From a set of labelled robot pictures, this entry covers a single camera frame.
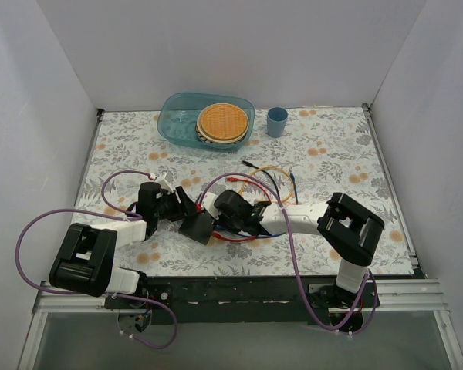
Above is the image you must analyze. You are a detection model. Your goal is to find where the yellow ethernet cable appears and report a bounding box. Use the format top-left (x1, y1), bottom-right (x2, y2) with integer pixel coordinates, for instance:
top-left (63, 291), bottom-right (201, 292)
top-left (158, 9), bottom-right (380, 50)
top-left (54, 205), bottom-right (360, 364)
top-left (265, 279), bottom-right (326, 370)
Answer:
top-left (238, 165), bottom-right (296, 203)

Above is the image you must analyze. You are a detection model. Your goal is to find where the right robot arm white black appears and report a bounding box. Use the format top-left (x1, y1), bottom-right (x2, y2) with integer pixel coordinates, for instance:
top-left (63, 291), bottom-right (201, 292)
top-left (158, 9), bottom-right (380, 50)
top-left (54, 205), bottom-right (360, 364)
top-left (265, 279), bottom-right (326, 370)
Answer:
top-left (212, 190), bottom-right (384, 307)

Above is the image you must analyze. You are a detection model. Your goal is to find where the aluminium frame rail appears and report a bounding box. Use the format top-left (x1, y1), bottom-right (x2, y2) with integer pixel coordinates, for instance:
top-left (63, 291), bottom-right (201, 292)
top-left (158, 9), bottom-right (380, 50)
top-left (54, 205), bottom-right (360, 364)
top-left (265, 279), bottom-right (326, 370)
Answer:
top-left (32, 279), bottom-right (448, 314)

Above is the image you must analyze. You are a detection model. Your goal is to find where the blue plastic cup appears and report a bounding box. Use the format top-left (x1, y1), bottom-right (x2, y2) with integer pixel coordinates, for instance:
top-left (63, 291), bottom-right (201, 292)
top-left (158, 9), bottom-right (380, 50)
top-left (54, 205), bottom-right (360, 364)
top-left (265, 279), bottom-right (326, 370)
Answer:
top-left (266, 107), bottom-right (288, 138)

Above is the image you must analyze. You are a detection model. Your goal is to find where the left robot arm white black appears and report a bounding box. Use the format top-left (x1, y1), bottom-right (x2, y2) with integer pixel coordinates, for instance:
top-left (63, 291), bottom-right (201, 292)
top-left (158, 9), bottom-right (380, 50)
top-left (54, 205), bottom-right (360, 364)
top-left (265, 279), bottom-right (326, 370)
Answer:
top-left (49, 182), bottom-right (198, 308)

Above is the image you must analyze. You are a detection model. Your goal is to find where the black network switch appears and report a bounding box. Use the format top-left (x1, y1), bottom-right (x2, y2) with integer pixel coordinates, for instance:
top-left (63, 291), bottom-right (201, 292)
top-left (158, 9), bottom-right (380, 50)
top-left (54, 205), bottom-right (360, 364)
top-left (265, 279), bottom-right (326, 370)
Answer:
top-left (178, 211), bottom-right (215, 245)

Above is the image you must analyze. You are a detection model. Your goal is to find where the woven wicker round plate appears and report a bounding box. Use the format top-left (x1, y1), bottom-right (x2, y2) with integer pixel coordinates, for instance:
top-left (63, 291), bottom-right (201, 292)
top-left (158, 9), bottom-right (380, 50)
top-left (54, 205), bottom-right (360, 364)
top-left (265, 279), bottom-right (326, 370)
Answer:
top-left (196, 103), bottom-right (251, 145)

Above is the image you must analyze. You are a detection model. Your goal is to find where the purple cable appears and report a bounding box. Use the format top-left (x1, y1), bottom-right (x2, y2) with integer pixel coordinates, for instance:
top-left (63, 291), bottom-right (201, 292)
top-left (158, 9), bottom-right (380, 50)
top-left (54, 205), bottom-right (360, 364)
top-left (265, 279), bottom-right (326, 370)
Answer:
top-left (14, 170), bottom-right (177, 350)
top-left (198, 173), bottom-right (380, 333)

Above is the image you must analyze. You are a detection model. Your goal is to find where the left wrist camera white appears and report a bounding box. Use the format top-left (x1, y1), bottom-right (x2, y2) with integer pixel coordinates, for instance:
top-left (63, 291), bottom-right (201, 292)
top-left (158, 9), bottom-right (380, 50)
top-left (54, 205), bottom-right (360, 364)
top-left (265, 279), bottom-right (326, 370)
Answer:
top-left (155, 173), bottom-right (174, 193)

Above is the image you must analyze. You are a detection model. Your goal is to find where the teal plastic tub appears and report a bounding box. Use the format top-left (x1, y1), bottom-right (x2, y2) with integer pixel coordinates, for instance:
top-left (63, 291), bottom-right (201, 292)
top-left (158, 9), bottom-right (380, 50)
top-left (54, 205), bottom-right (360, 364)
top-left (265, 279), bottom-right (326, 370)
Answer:
top-left (157, 92), bottom-right (255, 152)

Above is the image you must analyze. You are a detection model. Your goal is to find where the blue ethernet cable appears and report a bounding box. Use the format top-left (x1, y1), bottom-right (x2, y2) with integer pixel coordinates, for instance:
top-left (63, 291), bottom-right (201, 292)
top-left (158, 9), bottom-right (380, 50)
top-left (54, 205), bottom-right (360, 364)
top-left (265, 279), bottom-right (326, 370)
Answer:
top-left (231, 170), bottom-right (299, 238)

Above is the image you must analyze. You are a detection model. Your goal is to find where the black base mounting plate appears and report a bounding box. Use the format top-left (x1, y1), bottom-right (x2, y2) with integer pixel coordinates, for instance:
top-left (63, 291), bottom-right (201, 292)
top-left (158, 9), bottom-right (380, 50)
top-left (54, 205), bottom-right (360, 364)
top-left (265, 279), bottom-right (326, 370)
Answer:
top-left (103, 275), bottom-right (383, 325)

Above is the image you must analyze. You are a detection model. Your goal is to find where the floral table mat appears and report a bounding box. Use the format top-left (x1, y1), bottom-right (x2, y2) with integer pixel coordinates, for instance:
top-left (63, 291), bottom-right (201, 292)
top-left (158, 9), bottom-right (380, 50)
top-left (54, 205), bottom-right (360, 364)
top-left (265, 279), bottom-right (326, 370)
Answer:
top-left (78, 107), bottom-right (414, 276)

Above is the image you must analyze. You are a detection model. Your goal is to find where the black ethernet cable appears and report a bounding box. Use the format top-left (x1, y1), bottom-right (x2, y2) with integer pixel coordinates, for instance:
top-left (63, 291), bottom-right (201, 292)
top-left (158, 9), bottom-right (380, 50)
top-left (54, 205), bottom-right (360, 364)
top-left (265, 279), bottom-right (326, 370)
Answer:
top-left (241, 160), bottom-right (283, 201)

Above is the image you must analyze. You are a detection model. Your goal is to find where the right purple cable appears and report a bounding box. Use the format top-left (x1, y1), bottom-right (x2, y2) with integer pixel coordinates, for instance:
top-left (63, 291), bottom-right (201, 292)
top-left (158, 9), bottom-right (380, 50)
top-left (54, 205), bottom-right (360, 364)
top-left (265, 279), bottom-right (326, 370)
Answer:
top-left (198, 173), bottom-right (380, 333)

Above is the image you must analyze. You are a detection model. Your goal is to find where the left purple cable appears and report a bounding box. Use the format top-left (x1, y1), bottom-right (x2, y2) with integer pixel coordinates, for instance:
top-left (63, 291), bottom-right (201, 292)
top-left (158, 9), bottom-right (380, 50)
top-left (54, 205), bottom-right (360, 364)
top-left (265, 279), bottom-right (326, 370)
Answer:
top-left (14, 170), bottom-right (177, 350)

